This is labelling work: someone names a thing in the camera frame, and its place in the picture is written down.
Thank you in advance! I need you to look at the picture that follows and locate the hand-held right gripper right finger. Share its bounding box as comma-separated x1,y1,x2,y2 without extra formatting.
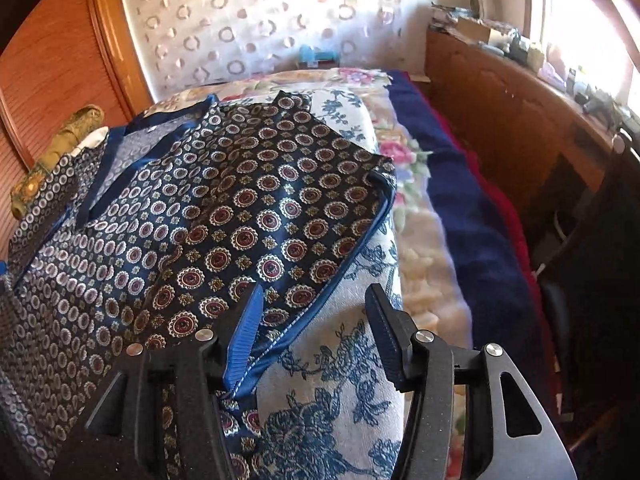
364,283,579,480

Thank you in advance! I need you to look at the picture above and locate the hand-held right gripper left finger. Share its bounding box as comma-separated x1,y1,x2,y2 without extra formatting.
52,286,266,480

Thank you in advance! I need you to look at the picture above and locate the navy medallion print garment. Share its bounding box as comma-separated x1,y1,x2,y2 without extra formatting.
0,91,399,480

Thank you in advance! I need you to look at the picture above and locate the white blue floral bedsheet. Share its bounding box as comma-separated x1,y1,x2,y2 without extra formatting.
220,85,417,480

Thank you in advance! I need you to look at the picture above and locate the cream pink floral blanket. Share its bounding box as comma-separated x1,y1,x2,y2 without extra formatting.
145,66,477,357

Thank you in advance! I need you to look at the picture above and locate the navy blue blanket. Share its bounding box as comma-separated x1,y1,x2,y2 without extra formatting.
387,70,552,397

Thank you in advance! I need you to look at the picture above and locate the red blanket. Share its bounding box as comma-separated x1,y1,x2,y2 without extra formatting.
434,104,568,413

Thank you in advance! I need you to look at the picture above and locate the black chair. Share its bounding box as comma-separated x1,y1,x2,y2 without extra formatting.
530,129,640,461

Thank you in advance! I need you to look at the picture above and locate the green patterned cushion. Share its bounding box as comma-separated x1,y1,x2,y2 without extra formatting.
10,105,106,219

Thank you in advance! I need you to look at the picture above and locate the wooden desk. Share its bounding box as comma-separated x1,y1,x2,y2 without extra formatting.
425,27,640,243

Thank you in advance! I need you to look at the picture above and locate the small blue plastic object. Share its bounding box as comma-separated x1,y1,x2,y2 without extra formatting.
298,45,341,69

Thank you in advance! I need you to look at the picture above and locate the white circle print curtain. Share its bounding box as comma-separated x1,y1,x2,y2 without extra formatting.
117,0,501,104

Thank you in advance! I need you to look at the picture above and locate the cardboard box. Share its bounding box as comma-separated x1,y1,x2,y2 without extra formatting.
457,17,494,44

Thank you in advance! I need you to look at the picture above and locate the clutter of small desk things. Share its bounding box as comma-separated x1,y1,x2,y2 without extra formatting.
430,0,640,134

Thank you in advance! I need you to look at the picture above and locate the wooden wardrobe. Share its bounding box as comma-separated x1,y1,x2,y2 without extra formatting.
0,0,156,261

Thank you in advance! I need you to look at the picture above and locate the bright window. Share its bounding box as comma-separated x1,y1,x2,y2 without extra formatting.
530,0,640,111

